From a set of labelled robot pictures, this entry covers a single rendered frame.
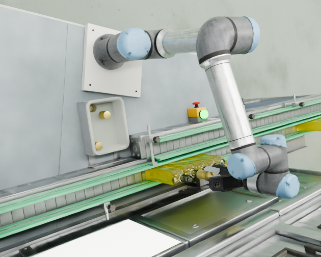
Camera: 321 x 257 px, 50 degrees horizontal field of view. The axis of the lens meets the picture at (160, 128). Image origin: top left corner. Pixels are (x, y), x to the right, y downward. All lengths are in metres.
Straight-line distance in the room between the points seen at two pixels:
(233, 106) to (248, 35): 0.24
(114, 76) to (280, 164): 0.81
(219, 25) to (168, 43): 0.34
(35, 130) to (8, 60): 0.27
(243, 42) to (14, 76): 0.83
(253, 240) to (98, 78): 0.88
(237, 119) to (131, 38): 0.55
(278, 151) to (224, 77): 0.28
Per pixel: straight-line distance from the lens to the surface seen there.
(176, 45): 1.32
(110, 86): 1.52
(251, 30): 1.14
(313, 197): 1.49
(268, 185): 1.13
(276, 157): 1.07
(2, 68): 1.40
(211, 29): 1.04
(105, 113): 1.46
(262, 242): 1.18
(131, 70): 1.58
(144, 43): 1.36
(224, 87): 1.00
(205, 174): 1.31
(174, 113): 1.75
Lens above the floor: 2.10
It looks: 53 degrees down
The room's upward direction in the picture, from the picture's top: 91 degrees clockwise
